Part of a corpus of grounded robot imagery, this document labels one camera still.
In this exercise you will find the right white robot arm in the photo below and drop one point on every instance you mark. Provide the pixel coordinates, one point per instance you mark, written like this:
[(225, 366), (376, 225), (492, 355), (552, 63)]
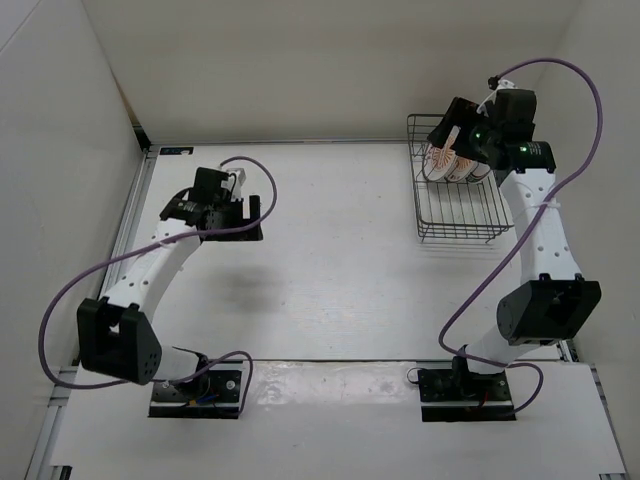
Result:
[(554, 299)]

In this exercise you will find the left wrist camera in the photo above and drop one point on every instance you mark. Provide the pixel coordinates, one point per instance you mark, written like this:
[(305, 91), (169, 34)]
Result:
[(236, 179)]

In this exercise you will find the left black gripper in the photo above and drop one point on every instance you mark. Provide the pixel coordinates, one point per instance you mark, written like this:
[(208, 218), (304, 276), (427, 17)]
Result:
[(237, 205)]

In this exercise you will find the black wire dish rack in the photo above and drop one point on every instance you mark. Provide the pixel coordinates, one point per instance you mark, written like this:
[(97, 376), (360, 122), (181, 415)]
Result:
[(460, 212)]

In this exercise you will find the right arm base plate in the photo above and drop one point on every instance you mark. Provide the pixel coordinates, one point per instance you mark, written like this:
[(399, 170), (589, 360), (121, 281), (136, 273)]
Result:
[(451, 394)]

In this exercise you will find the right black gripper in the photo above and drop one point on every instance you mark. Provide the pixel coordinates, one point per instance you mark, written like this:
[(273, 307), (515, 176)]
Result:
[(460, 114)]

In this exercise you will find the orange sunburst plate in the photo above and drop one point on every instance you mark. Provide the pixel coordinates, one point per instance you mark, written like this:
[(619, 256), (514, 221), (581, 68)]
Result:
[(440, 162), (461, 170)]

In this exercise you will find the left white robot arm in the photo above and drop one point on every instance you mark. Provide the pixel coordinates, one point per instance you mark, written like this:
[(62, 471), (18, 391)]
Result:
[(116, 337)]

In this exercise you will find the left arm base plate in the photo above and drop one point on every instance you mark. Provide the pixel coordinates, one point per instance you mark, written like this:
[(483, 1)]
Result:
[(217, 396)]

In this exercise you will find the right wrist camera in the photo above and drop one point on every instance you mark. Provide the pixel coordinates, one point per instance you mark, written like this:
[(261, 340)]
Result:
[(495, 84)]

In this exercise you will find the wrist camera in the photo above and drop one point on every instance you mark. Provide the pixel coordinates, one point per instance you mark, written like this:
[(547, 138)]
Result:
[(495, 84), (236, 179)]

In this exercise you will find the green red ring plate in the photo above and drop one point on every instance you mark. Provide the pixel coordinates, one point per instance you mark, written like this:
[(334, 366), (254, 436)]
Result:
[(478, 173)]

